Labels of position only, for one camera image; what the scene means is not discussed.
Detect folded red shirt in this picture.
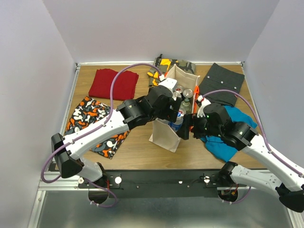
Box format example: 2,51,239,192
88,69,139,101

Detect black soda can left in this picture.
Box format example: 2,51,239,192
172,92,182,100

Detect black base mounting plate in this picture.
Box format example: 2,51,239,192
78,169,247,199

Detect green cap glass bottle back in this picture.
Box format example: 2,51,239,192
181,98,192,114

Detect teal blue shirt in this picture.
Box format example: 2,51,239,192
200,105,257,162

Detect aluminium table frame rail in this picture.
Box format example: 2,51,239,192
28,61,304,228

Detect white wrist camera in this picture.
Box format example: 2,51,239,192
158,75,177,93
196,95,211,117

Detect beige canvas tote bag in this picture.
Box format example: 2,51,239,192
149,65,200,152

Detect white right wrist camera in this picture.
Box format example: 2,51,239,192
196,95,211,117

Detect orange black patterned shorts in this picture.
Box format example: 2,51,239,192
64,96,130,159

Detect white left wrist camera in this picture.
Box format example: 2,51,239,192
158,75,177,93

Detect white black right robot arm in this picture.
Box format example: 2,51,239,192
177,103,304,213

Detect dark grey buttoned garment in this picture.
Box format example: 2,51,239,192
199,63,245,107

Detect red tab can back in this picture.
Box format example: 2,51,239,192
174,85,184,94

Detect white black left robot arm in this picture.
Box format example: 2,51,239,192
51,85,182,188

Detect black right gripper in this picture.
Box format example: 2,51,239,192
175,113,222,139

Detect camouflage yellow green shorts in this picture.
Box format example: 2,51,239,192
146,54,196,91

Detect Pocari Sweat bottle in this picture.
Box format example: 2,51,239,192
168,111,184,132

